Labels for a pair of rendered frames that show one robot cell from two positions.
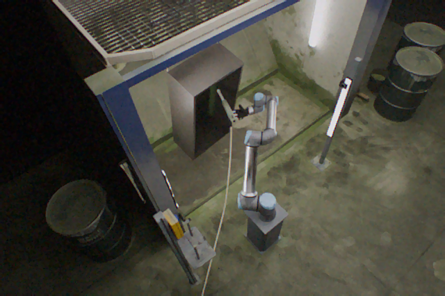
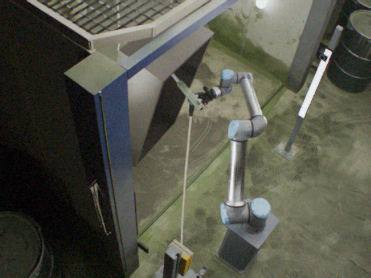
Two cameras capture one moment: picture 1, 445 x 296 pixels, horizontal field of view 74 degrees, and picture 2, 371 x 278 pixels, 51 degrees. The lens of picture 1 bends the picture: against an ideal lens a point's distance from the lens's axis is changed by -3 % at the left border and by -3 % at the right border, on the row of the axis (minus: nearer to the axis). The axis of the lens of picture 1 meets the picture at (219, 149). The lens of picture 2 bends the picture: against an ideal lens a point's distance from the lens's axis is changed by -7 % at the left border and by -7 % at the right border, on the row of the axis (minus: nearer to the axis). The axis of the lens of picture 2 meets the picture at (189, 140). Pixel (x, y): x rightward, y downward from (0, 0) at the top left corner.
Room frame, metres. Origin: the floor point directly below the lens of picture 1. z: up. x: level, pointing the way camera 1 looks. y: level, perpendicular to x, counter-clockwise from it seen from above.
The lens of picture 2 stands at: (0.19, 0.69, 3.42)
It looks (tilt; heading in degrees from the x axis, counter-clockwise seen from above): 54 degrees down; 336
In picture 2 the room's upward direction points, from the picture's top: 8 degrees clockwise
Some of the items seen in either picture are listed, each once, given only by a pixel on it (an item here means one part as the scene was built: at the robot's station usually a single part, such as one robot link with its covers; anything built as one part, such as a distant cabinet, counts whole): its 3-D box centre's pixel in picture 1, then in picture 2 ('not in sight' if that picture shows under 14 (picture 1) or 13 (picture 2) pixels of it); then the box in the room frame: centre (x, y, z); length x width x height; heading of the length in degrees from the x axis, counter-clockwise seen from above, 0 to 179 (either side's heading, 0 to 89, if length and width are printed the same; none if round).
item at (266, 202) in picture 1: (266, 203); (257, 212); (1.22, -0.38, 0.83); 0.17 x 0.15 x 0.18; 76
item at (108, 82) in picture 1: (152, 183); (114, 206); (1.36, 0.60, 1.14); 0.18 x 0.18 x 2.29; 33
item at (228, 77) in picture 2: (259, 99); (228, 78); (2.16, -0.45, 1.21); 0.12 x 0.09 x 0.12; 76
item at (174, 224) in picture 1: (173, 224); (179, 259); (0.85, 0.36, 1.42); 0.12 x 0.06 x 0.26; 33
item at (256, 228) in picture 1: (264, 225); (244, 239); (1.21, -0.38, 0.32); 0.31 x 0.31 x 0.64; 33
